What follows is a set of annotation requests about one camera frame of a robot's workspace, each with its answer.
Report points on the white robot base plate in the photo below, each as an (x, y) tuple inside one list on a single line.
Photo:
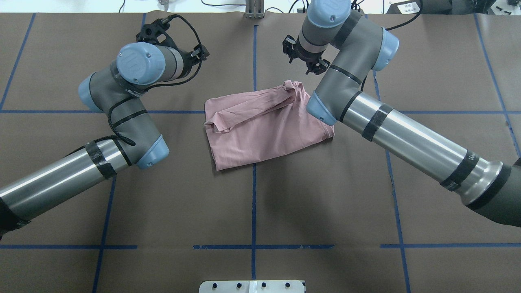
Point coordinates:
[(253, 286)]

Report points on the pink Snoopy t-shirt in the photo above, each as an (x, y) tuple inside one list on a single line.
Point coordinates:
[(252, 127)]

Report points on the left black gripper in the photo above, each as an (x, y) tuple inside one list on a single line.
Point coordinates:
[(187, 66)]

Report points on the black box white label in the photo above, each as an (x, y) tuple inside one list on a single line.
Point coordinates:
[(414, 6)]

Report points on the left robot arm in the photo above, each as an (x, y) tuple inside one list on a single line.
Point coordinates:
[(132, 139)]

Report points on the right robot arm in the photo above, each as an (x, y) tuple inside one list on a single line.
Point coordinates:
[(339, 42)]

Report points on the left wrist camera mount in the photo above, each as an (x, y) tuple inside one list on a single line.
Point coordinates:
[(156, 33)]

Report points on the aluminium frame post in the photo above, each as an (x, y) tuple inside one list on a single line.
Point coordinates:
[(254, 9)]

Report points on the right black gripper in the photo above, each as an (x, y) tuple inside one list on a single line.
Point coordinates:
[(306, 55)]

